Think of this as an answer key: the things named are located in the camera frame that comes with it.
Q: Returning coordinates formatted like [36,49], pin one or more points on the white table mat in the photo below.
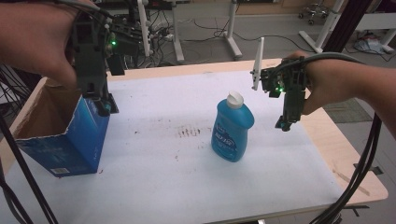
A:
[174,174]

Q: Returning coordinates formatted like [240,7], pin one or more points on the grey floor mat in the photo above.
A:
[347,110]

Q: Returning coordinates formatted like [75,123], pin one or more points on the wooden table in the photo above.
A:
[342,149]

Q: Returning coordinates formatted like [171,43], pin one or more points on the person's right hand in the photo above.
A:
[327,84]

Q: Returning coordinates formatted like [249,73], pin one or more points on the dark metal stand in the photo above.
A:
[347,25]

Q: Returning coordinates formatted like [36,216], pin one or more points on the blue bottle with white cap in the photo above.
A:
[232,130]

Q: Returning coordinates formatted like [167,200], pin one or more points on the person's left hand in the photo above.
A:
[34,34]

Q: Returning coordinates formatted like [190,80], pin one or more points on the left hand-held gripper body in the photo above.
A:
[90,53]

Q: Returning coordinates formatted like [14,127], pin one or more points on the blue cloth on floor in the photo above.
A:
[369,45]

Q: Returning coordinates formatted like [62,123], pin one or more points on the blue cardboard box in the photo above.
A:
[77,140]

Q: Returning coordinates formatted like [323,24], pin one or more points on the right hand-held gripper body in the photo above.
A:
[292,84]

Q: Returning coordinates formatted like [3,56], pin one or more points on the office chair base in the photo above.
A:
[313,12]

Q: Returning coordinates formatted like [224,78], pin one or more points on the white desk leg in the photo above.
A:
[232,34]
[325,28]
[177,37]

